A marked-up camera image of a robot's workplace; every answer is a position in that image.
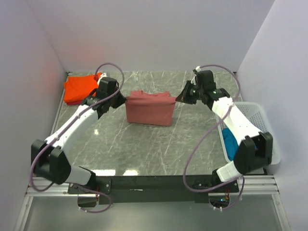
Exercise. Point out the aluminium rail frame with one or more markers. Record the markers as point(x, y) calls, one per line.
point(255, 184)

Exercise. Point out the white plastic basket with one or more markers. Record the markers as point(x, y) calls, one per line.
point(256, 115)

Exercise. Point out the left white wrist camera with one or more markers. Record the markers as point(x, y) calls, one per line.
point(99, 76)

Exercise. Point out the folded magenta t shirt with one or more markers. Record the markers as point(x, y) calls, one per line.
point(74, 103)

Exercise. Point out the black base beam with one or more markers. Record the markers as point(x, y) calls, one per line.
point(143, 189)

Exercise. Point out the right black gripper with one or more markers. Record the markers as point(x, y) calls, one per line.
point(184, 96)

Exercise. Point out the folded orange t shirt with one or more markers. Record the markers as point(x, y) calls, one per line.
point(77, 88)

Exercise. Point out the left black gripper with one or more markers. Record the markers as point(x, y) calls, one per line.
point(121, 99)

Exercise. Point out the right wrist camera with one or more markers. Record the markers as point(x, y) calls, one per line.
point(197, 70)

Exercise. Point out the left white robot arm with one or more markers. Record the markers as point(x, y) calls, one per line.
point(48, 157)

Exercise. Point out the blue t shirt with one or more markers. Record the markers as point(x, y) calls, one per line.
point(230, 142)

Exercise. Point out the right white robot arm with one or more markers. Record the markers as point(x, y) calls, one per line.
point(255, 147)

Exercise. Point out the salmon pink t shirt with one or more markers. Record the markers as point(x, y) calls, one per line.
point(151, 109)

